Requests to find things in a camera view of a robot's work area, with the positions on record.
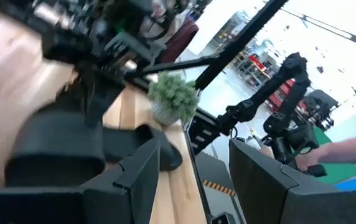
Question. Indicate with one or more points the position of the person's right hand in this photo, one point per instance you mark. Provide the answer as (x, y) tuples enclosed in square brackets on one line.
[(308, 157)]

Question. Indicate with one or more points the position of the green floor mat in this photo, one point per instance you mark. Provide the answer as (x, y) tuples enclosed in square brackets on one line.
[(340, 174)]

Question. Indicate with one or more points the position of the maroon chair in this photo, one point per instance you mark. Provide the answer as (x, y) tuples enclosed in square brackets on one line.
[(178, 40)]

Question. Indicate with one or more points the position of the red storage shelving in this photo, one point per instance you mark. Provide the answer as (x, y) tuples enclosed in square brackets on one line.
[(257, 63)]

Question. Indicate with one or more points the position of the black rubber slide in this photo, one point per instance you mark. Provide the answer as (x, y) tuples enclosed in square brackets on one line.
[(56, 146), (153, 146)]

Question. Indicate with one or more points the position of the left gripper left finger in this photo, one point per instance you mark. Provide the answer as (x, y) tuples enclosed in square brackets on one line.
[(72, 205)]

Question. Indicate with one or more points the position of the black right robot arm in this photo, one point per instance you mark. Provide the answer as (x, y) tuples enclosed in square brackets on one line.
[(50, 14)]

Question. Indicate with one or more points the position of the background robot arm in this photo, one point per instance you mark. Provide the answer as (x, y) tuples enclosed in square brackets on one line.
[(321, 105)]

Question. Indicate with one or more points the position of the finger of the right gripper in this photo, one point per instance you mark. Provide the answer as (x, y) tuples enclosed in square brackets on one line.
[(101, 99)]

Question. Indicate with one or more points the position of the person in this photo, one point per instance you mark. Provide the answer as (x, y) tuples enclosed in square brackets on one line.
[(352, 151)]

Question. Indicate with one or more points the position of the green potted plant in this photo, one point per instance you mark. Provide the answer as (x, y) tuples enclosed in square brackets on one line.
[(173, 95)]

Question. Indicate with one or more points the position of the yellow black hazard tape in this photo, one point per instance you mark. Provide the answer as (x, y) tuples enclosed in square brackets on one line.
[(218, 187)]

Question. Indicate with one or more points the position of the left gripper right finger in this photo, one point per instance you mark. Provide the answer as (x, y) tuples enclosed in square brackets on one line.
[(274, 199)]

